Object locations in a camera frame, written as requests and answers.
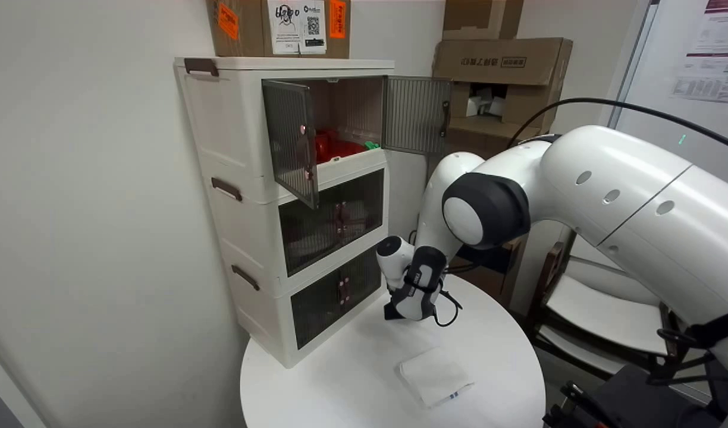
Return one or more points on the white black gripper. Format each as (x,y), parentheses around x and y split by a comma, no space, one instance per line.
(412,280)

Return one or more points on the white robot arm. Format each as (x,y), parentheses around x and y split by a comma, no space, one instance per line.
(649,210)

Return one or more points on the red plastic item in cabinet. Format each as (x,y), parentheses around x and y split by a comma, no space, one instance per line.
(329,145)

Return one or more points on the grey ribbed cabinet door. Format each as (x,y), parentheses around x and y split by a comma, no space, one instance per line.
(418,115)

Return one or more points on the white plastic drawer cabinet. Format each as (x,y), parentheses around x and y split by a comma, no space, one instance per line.
(297,274)

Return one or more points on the smoked cabinet door panel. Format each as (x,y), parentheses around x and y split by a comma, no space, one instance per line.
(291,139)

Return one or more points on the labelled cardboard box on cabinet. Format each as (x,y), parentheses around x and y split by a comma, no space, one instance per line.
(279,26)

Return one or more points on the white folded cloth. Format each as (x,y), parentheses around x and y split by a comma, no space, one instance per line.
(434,377)

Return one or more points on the green plastic item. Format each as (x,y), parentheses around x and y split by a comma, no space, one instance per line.
(373,142)

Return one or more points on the stacked cardboard boxes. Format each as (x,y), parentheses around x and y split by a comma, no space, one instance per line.
(498,79)

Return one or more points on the black metal stand frame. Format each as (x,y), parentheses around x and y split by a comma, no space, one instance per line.
(601,320)

